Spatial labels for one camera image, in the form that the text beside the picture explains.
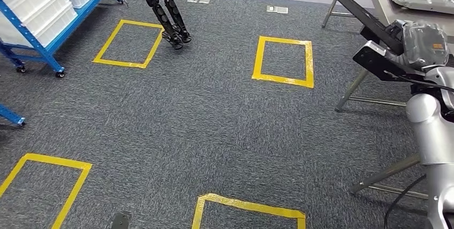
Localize black plastic plate bracket part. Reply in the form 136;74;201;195
304;0;405;56

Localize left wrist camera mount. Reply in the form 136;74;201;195
110;211;133;229

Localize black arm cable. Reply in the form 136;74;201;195
384;71;454;229

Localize stacked white plastic crates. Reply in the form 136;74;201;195
0;0;78;48

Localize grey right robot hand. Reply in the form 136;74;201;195
384;19;450;72

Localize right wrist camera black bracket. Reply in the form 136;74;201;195
353;40;426;83

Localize yellow floor tape square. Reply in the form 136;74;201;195
191;193;306;229
0;152;93;229
92;19;165;69
252;36;315;89

